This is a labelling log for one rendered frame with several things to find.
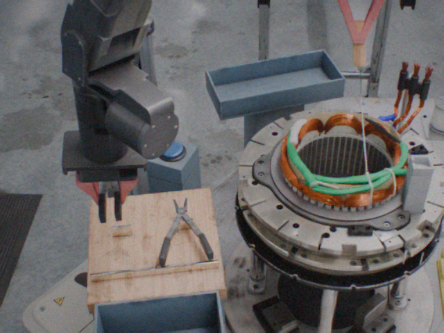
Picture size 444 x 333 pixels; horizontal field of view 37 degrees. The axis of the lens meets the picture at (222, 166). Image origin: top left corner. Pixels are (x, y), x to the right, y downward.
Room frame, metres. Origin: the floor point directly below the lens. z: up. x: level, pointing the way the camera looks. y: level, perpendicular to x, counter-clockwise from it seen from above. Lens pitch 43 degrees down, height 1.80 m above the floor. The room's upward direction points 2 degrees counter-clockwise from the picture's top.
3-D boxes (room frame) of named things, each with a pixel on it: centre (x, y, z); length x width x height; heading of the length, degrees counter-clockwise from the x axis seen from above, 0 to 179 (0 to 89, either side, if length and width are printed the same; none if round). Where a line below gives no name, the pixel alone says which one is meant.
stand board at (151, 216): (0.64, 0.10, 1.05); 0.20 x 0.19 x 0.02; 6
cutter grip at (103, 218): (0.60, 0.16, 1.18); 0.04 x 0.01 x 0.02; 5
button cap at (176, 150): (0.87, 0.09, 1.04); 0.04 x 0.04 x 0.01
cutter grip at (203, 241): (0.61, 0.03, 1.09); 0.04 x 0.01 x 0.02; 21
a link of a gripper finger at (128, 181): (0.62, 0.14, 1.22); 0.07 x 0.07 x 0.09; 5
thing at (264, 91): (1.06, -0.11, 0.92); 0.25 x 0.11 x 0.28; 104
